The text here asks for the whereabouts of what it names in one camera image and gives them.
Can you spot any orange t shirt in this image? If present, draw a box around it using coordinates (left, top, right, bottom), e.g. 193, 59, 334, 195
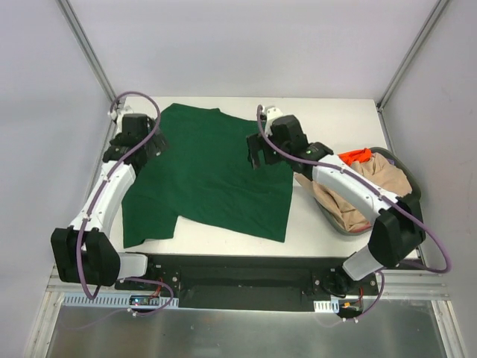
338, 148, 373, 166

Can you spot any left aluminium side rail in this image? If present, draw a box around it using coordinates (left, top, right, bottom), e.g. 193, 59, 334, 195
63, 102, 116, 257

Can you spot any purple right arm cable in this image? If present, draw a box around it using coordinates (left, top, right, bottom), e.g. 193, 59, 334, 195
256, 104, 452, 328

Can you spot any grey laundry basket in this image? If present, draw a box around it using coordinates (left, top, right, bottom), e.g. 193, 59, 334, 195
312, 147, 421, 236

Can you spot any green t shirt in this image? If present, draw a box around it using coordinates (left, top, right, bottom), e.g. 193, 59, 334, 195
121, 103, 293, 248

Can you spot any right white cable duct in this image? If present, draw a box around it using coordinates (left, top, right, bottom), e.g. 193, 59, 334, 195
313, 299, 340, 314

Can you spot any white cable duct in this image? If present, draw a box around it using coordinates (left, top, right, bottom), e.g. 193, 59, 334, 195
63, 293, 179, 310
313, 299, 340, 314

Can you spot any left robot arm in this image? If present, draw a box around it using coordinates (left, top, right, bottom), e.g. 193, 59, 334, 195
51, 113, 167, 290

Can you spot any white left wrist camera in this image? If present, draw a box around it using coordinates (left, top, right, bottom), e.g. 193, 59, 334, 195
107, 104, 134, 123

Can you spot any right aluminium frame post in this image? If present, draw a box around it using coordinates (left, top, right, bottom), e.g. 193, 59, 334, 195
376, 0, 452, 113

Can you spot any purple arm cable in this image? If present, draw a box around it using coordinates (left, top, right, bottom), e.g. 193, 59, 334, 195
256, 104, 452, 328
59, 91, 175, 331

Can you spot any aluminium side rail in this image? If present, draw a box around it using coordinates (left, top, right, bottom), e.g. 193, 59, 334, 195
378, 110, 428, 269
63, 102, 116, 257

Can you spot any beige t shirt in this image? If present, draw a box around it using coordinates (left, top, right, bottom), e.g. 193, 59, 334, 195
294, 153, 413, 235

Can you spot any front aluminium rail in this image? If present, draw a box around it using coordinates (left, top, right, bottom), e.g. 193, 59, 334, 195
45, 266, 451, 301

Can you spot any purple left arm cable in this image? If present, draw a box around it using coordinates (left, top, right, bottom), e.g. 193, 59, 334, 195
59, 91, 175, 331

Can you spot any left white cable duct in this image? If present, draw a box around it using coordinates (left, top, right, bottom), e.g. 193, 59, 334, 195
63, 293, 179, 310

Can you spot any aluminium frame post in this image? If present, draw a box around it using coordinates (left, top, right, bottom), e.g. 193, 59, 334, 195
376, 0, 452, 113
55, 0, 121, 107

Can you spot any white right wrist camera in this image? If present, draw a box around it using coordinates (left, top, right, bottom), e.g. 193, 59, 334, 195
260, 106, 283, 121

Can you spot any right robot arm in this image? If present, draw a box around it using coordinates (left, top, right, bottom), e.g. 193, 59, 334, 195
247, 113, 425, 295

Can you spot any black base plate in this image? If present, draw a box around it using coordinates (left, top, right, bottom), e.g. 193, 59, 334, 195
115, 252, 385, 310

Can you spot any left aluminium frame post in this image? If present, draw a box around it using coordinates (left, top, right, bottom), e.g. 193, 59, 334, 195
55, 0, 121, 107

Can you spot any right aluminium side rail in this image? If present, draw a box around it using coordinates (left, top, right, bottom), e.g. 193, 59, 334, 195
378, 110, 428, 269

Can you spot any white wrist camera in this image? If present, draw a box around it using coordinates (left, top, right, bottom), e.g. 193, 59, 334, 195
107, 104, 134, 123
260, 106, 283, 121

